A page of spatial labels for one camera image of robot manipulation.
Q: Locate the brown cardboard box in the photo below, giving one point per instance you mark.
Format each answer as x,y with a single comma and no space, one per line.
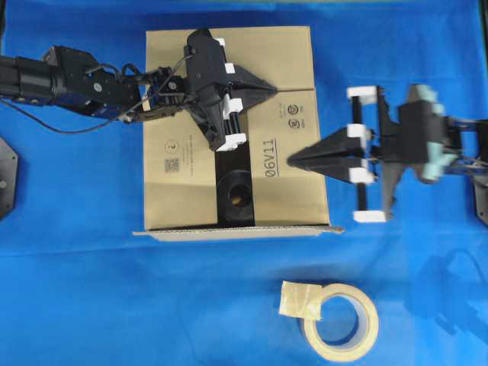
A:
181,173

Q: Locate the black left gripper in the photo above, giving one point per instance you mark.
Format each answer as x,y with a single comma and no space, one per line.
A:
213,103

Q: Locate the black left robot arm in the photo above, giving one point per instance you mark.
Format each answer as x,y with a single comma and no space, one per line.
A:
75,81

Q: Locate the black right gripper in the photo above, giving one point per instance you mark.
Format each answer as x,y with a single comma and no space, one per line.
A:
423,139

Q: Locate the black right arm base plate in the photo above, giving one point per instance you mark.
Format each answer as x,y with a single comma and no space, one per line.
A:
480,190

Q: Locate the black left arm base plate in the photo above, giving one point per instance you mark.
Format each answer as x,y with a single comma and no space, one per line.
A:
8,178

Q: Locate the beige packing tape roll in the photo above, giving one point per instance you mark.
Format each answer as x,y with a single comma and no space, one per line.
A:
339,321

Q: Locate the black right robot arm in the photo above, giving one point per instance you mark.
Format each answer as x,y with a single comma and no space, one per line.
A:
365,174

